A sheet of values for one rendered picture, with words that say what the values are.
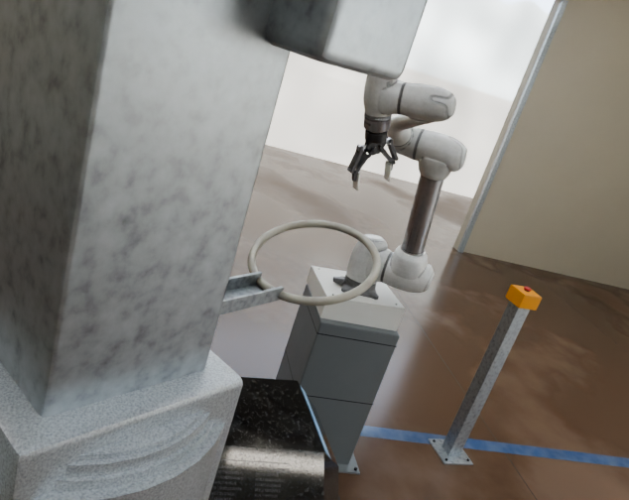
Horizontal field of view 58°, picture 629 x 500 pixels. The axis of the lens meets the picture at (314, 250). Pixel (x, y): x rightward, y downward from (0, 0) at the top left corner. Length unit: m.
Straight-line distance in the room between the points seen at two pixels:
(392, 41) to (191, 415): 0.44
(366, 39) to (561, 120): 7.15
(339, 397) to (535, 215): 5.46
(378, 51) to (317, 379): 2.30
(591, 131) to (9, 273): 7.59
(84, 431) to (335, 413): 2.36
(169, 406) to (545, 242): 7.65
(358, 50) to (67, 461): 0.45
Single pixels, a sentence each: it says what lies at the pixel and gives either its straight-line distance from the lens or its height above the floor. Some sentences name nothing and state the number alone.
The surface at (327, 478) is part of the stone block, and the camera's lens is 1.81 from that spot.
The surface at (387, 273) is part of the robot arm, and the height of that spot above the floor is 1.07.
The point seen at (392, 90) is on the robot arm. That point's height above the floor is 1.86.
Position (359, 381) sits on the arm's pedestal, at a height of 0.52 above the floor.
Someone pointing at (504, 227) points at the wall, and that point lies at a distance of 7.72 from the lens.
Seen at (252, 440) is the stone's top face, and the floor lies 0.85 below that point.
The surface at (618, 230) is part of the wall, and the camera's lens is 8.69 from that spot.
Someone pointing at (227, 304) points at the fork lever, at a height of 1.13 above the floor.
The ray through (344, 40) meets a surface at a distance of 0.51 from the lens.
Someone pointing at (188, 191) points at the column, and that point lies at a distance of 0.54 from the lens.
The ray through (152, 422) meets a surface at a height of 1.54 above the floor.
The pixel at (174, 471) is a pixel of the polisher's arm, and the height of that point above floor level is 1.50.
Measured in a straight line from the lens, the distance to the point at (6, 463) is 0.58.
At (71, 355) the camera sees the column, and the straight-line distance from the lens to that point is 0.56.
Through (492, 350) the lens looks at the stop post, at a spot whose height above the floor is 0.71.
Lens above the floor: 1.94
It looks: 20 degrees down
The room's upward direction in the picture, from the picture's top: 18 degrees clockwise
